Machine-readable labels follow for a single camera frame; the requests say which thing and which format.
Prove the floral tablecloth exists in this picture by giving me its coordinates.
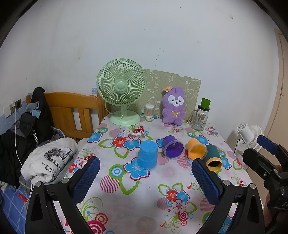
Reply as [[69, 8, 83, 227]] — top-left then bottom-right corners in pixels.
[[53, 113, 255, 234]]

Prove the cotton swab container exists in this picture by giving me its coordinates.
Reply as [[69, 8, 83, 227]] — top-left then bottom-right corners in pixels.
[[145, 104, 156, 119]]

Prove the grey blue clothing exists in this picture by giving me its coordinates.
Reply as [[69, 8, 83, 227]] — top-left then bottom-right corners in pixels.
[[40, 126, 67, 145]]

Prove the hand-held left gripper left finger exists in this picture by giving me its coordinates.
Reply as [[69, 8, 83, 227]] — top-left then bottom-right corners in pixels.
[[25, 156, 101, 234]]

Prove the blue plastic cup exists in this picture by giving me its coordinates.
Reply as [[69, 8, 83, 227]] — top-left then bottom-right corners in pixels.
[[136, 140, 158, 170]]

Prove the black clothing pile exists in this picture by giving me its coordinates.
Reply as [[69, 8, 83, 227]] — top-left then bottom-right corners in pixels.
[[0, 129, 38, 188]]

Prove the beige patterned foam board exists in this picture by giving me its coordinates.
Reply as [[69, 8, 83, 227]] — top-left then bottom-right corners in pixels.
[[141, 68, 202, 120]]

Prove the orange plastic cup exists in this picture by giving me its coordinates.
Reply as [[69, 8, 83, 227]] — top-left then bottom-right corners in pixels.
[[186, 138, 208, 161]]

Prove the white standing fan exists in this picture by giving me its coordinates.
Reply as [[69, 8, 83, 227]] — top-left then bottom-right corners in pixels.
[[234, 122, 263, 158]]

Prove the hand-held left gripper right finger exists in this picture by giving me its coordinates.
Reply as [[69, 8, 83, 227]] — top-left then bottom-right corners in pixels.
[[191, 158, 266, 234]]

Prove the beige door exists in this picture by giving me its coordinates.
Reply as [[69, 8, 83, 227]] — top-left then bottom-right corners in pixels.
[[263, 28, 288, 145]]

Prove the white fan cable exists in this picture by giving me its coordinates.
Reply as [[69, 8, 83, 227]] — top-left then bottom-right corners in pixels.
[[118, 111, 146, 140]]

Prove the white charging cable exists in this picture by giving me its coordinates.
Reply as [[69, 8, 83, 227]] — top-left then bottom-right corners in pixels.
[[10, 102, 24, 166]]

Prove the purple plastic cup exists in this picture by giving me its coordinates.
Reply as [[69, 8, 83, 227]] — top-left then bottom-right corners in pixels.
[[162, 135, 185, 158]]

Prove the purple plush toy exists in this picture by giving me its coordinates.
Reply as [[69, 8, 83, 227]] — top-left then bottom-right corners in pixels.
[[161, 85, 186, 125]]

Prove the dark teal plastic cup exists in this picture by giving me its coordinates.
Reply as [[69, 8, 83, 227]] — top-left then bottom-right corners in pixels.
[[204, 144, 223, 170]]

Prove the glass bottle with green cap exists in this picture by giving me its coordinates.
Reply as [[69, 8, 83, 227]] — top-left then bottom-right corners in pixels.
[[190, 98, 211, 131]]

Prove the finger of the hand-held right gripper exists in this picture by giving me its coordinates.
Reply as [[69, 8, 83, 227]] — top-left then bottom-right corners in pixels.
[[242, 147, 280, 181], [257, 134, 288, 167]]

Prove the green desk fan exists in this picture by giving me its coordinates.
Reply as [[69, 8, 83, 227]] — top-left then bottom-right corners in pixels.
[[96, 58, 147, 126]]

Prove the blue checked bed sheet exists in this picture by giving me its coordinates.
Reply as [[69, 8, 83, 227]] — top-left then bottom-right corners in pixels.
[[0, 182, 30, 234]]

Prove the white printed shirt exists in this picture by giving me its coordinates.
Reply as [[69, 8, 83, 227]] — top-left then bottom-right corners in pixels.
[[20, 137, 79, 184]]

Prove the black bag with strap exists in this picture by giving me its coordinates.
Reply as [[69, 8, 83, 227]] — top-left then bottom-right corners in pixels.
[[19, 87, 54, 147]]

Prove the wooden bed headboard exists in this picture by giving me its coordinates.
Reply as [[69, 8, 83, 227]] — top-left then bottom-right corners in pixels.
[[25, 91, 109, 141]]

